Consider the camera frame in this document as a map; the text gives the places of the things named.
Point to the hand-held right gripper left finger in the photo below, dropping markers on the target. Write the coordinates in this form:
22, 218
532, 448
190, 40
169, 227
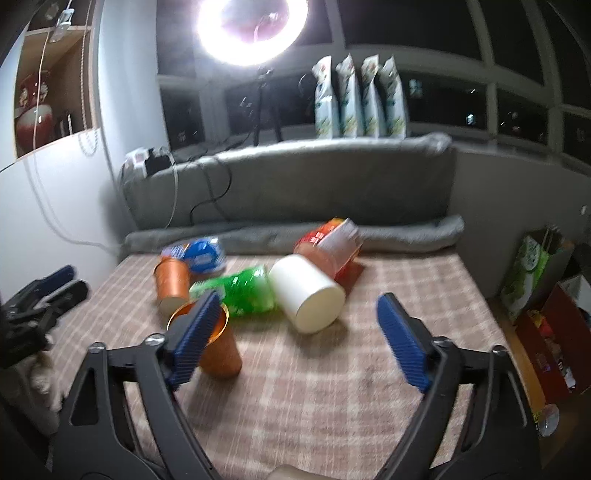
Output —
198, 339

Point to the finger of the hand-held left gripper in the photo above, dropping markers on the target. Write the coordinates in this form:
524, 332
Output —
59, 275
73, 291

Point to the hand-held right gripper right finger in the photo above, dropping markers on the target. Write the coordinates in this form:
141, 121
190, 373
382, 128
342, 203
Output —
404, 344

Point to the white cup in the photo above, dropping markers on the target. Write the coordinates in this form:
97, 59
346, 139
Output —
307, 293

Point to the orange cup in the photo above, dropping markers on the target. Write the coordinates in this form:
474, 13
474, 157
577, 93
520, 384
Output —
221, 350
171, 281

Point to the white fluffy cloth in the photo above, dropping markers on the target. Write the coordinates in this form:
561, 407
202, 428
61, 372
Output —
44, 381

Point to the green plastic bottle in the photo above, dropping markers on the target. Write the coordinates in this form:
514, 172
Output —
244, 290

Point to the blue snack packet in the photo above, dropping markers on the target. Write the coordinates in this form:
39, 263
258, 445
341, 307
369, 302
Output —
201, 254

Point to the grey rolled cushion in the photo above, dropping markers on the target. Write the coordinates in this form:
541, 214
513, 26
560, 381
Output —
406, 237

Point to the red snack packet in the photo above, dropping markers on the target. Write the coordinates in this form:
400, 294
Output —
330, 247

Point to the white power strip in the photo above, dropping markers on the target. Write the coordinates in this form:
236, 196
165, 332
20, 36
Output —
136, 159

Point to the green paper bag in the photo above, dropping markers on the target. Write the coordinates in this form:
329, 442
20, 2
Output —
524, 272

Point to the red cardboard box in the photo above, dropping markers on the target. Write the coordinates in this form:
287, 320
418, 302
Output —
547, 350

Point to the red white vase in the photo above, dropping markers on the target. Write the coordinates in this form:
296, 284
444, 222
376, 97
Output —
32, 115

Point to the grey sofa backrest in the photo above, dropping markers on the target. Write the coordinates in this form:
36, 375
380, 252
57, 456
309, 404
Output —
323, 180

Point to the black tripod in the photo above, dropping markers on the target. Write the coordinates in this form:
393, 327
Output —
264, 106

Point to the white green standing bag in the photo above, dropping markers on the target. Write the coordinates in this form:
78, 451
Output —
371, 101
395, 101
324, 101
348, 99

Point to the wooden wall shelf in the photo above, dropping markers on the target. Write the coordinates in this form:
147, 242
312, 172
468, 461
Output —
74, 78

